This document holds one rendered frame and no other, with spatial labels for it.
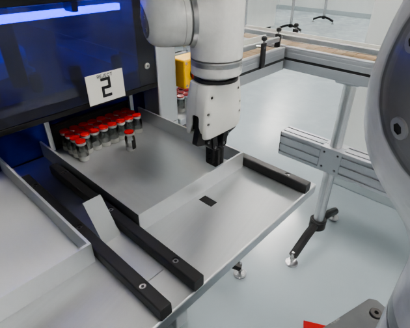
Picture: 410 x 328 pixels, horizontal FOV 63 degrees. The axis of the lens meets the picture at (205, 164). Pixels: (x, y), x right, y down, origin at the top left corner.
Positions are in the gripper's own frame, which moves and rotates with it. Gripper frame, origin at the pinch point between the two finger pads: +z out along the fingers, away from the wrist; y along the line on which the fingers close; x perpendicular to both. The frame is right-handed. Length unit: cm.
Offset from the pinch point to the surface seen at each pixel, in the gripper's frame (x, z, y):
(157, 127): -23.9, 4.3, -5.3
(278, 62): -35, 5, -77
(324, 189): -8, 59, -86
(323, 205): -7, 68, -86
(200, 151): -7.9, 4.3, -4.1
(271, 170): 8.9, 2.6, -6.3
